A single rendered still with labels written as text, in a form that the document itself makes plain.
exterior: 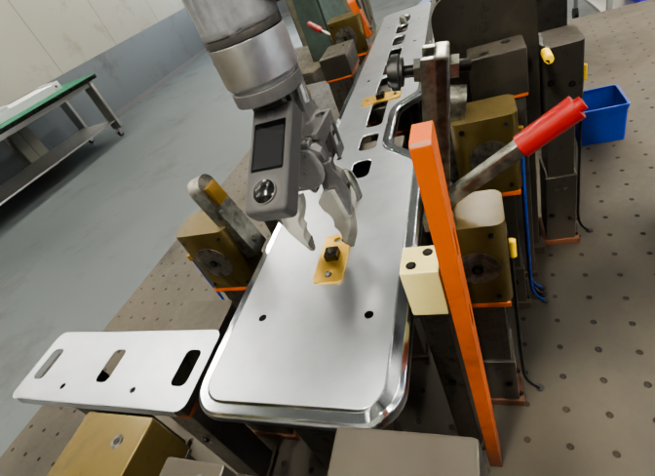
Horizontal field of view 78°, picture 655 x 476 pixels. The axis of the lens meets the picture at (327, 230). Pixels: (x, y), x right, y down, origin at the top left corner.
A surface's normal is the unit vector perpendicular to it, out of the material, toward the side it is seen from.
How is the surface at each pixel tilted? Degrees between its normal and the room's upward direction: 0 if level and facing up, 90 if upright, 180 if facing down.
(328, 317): 0
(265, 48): 89
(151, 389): 0
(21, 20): 90
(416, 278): 90
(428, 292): 90
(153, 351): 0
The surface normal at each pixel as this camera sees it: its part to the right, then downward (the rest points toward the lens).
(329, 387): -0.34, -0.74
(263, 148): -0.43, -0.27
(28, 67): 0.89, -0.05
